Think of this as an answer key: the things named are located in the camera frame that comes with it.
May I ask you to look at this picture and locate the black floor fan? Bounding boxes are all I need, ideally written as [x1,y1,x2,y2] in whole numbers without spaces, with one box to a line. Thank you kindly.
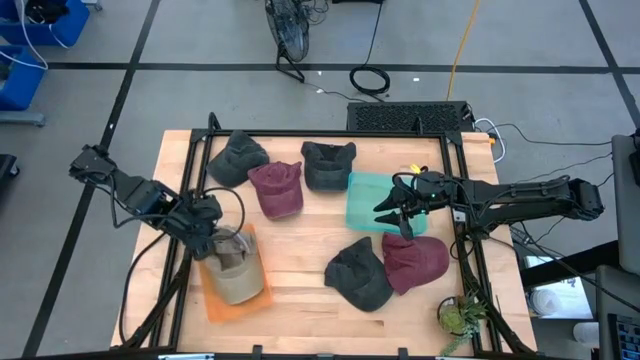
[263,0,312,84]

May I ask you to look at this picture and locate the tangled black cables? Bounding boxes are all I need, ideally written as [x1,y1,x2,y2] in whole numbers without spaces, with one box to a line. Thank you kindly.
[302,0,331,26]

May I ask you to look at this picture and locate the white roll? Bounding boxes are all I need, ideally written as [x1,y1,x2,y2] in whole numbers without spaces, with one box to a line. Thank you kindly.
[528,288,562,317]

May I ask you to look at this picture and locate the maroon baseball cap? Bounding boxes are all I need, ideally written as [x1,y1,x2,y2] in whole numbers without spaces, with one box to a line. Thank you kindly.
[247,160,305,222]
[381,232,451,297]

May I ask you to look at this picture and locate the dark gray baseball cap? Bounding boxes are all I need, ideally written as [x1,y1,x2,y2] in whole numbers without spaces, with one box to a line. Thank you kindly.
[206,129,271,190]
[323,236,395,313]
[300,140,358,193]

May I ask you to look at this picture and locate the black gear in bin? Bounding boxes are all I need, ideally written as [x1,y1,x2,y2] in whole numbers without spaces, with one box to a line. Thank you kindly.
[23,0,71,25]

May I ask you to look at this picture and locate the coiled black floor cable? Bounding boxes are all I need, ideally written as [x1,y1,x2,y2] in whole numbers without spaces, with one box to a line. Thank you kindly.
[348,0,392,97]

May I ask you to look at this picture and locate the black floor beam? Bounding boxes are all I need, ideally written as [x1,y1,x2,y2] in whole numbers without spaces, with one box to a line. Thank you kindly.
[519,239,621,289]

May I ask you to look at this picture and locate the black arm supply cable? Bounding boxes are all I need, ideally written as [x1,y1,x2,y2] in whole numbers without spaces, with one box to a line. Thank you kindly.
[118,230,171,346]

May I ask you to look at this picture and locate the thin white cable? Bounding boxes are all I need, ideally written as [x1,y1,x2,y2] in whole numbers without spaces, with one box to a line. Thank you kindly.
[0,0,69,71]

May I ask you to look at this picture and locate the black perforated computer case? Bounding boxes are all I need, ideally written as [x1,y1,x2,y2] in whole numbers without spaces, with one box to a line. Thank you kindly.
[346,100,475,134]

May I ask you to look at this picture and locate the gray cart base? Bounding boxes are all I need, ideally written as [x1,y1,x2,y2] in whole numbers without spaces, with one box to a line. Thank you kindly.
[0,110,46,128]

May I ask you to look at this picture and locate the small blue plastic bin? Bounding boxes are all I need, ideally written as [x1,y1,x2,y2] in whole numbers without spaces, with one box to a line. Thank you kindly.
[0,47,47,112]

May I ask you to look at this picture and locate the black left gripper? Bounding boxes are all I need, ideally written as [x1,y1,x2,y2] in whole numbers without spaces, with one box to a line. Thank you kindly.
[167,192,225,262]

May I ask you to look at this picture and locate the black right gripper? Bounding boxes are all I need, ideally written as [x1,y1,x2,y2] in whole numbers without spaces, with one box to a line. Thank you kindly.
[372,169,459,242]

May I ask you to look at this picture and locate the teal translucent plastic bin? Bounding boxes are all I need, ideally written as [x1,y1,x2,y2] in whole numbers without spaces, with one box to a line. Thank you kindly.
[344,171,429,236]

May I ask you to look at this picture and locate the black gripper loop cable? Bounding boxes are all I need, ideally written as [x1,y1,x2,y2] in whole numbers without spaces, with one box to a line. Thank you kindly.
[202,186,247,229]

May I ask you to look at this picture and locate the large blue plastic bin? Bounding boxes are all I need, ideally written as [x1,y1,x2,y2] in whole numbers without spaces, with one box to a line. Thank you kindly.
[0,0,91,48]

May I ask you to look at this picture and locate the small green potted plant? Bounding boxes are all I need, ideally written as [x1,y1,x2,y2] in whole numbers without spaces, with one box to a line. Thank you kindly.
[436,292,489,357]

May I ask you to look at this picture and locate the black aluminium table frame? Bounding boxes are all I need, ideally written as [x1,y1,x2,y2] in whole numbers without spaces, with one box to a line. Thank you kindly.
[119,112,536,357]

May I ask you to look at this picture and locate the yellow power cable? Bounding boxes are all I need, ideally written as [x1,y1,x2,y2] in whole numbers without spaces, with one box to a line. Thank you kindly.
[445,0,482,101]

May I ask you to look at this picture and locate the long black floor cable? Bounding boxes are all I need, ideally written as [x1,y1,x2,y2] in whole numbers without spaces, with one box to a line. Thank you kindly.
[487,122,614,147]
[499,152,614,190]

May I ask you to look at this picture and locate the dark keypad device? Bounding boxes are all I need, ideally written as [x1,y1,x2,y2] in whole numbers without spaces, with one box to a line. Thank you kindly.
[607,313,640,360]

